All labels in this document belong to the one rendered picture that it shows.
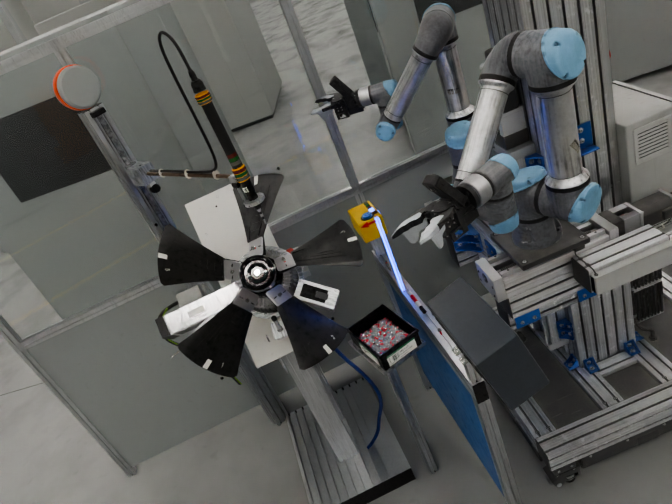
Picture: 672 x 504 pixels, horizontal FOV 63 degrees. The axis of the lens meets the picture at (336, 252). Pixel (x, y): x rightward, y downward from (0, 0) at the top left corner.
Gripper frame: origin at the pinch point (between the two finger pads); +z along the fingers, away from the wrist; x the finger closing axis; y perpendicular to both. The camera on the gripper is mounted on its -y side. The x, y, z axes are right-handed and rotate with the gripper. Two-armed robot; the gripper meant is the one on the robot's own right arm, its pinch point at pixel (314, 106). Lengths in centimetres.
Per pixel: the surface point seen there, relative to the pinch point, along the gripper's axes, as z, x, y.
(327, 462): 29, -91, 126
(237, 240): 29, -55, 19
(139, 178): 57, -48, -13
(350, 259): -20, -73, 22
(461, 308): -60, -114, 6
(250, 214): 13, -62, 4
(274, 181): 2, -55, -3
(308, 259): -6, -74, 18
